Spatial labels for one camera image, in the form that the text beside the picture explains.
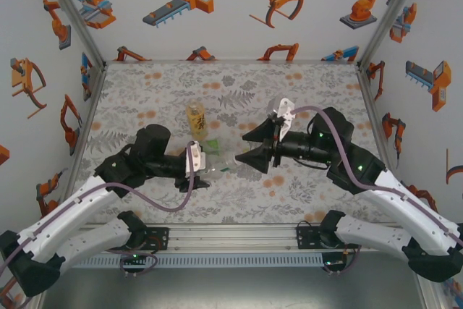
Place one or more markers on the tall clear bottle green label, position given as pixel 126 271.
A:
pixel 220 157

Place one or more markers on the yellow tea bottle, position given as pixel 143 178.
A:
pixel 197 121

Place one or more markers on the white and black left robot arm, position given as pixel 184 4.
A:
pixel 72 211

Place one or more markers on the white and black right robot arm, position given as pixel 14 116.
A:
pixel 398 215

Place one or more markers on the grey floral table mat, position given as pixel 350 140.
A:
pixel 162 81

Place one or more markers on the small circuit board green light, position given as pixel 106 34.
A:
pixel 134 256
pixel 334 261

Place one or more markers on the aluminium side rail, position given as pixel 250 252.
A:
pixel 375 117
pixel 90 113

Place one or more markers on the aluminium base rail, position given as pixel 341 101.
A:
pixel 231 238

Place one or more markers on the aluminium back rail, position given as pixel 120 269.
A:
pixel 231 60

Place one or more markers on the aluminium corner post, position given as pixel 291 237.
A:
pixel 72 16
pixel 394 12

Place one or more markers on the aluminium front post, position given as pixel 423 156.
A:
pixel 36 301
pixel 430 296

